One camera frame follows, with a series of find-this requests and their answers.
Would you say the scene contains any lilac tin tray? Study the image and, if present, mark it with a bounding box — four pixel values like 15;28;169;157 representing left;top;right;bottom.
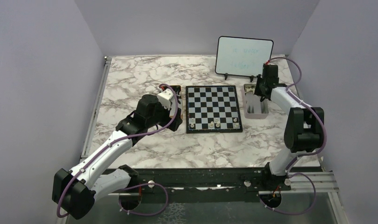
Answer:
242;84;269;119

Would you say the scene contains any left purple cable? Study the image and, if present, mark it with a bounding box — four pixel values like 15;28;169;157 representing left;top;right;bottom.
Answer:
56;83;179;218

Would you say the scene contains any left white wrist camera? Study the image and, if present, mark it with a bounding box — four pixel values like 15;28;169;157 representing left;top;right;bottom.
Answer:
157;89;174;110

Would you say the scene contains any black white chessboard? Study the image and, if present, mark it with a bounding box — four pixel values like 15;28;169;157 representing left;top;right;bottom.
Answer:
185;85;243;134

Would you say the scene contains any yellow tin tray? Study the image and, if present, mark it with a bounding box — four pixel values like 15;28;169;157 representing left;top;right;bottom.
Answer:
170;85;183;119

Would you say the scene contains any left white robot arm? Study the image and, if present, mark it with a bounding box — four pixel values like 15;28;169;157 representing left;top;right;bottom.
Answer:
51;90;182;219

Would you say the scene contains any small whiteboard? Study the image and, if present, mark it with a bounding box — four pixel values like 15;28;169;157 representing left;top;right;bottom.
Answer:
215;36;274;77

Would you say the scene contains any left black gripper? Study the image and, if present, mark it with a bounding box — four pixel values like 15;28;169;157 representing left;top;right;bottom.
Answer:
146;99;183;132

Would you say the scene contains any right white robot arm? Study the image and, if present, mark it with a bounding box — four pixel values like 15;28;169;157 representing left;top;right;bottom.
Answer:
254;63;326;190

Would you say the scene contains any white chess pieces pile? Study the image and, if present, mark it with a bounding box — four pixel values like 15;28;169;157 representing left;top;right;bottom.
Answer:
244;87;256;94

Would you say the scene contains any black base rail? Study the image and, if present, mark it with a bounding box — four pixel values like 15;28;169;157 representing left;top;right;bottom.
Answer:
76;167;338;205

